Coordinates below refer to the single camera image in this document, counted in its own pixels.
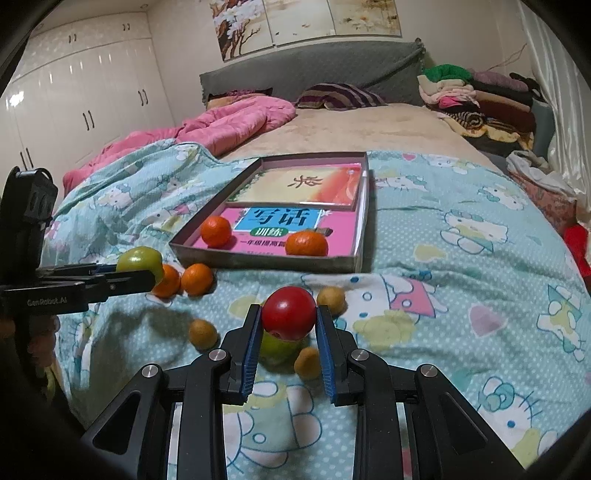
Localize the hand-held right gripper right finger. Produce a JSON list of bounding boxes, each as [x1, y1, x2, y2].
[[315, 305, 525, 480]]

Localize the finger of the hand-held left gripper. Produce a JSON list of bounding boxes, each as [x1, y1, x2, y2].
[[88, 270, 156, 303], [39, 263, 120, 278]]

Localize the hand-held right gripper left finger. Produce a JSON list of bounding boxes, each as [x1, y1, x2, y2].
[[81, 304, 264, 480]]

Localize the small brown kiwi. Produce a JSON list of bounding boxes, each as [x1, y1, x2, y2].
[[294, 347, 322, 381], [189, 319, 219, 350], [316, 286, 346, 318]]

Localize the dark green apple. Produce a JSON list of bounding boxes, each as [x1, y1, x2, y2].
[[257, 330, 311, 376]]

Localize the yellow green apple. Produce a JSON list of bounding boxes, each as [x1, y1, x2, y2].
[[115, 246, 164, 284]]

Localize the red apple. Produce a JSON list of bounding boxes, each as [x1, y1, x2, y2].
[[262, 286, 317, 342]]

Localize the shallow grey cardboard box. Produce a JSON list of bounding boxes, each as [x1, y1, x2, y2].
[[168, 151, 375, 273]]

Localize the large orange mandarin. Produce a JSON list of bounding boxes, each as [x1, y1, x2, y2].
[[285, 231, 329, 257]]

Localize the person's left hand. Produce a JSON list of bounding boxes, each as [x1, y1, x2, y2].
[[25, 323, 58, 370]]

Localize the pink workbook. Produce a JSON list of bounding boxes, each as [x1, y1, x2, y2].
[[198, 207, 365, 257]]

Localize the yellow orange book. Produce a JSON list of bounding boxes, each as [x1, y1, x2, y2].
[[226, 162, 369, 210]]

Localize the white glossy wardrobe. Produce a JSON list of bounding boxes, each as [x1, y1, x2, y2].
[[0, 11, 178, 185]]

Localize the pink quilt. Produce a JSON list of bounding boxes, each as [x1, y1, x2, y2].
[[62, 95, 296, 190]]

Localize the brown pillow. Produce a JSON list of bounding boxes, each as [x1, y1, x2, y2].
[[207, 91, 274, 110]]

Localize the tan bed sheet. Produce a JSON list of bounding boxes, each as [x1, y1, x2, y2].
[[217, 102, 509, 174]]

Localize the purple striped pillow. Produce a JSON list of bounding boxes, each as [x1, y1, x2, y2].
[[295, 83, 389, 112]]

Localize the pink floral cloth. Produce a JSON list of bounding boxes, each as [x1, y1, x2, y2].
[[508, 171, 578, 236]]

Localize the red cloth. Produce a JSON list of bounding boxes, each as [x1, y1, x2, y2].
[[563, 225, 591, 278]]

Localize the tree blossom painting panel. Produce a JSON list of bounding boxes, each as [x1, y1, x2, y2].
[[210, 0, 278, 63]]

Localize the white crumpled cloth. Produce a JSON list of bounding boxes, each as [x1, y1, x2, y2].
[[505, 150, 578, 195]]

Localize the grey padded headboard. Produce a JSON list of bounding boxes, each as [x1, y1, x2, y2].
[[199, 39, 426, 108]]

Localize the pile of folded clothes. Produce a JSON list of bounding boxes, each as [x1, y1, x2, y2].
[[418, 65, 555, 153]]

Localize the pale beige painting panel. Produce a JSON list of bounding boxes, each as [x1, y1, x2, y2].
[[263, 0, 335, 47]]

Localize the tan floral painting panel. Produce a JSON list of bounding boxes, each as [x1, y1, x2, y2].
[[328, 0, 402, 38]]

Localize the white curtain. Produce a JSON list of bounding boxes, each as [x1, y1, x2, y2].
[[517, 0, 591, 195]]

